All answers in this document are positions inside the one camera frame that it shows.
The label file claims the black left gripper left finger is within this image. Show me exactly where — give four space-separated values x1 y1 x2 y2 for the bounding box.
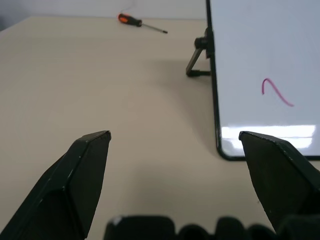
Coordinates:
0 130 112 240

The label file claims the black folding whiteboard stand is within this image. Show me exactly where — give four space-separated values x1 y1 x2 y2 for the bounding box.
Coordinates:
185 26 211 78

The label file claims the black-framed whiteboard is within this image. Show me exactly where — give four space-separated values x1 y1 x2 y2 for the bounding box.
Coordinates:
205 0 320 161

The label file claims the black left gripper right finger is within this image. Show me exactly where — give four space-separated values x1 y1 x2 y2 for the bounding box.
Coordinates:
238 130 320 235

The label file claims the orange and black screwdriver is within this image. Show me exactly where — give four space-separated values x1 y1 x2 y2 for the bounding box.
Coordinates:
117 13 169 34

